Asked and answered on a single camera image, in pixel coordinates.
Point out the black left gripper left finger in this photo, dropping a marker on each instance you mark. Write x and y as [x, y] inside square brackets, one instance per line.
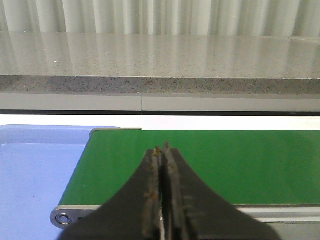
[133, 213]

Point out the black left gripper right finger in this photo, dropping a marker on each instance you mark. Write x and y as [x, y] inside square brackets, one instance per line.
[193, 211]

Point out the green conveyor belt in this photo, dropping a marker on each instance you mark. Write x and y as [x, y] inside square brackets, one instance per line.
[245, 167]

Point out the blue plastic tray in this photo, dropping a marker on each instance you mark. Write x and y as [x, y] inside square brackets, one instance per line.
[36, 164]

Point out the white cabinet panel under counter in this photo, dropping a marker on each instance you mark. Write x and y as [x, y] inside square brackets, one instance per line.
[160, 102]

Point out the grey speckled stone counter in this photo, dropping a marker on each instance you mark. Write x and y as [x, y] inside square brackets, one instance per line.
[90, 63]

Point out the white pleated curtain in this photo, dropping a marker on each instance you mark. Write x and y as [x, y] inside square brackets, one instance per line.
[286, 18]

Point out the aluminium conveyor frame rail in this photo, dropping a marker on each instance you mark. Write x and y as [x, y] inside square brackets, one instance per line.
[64, 215]

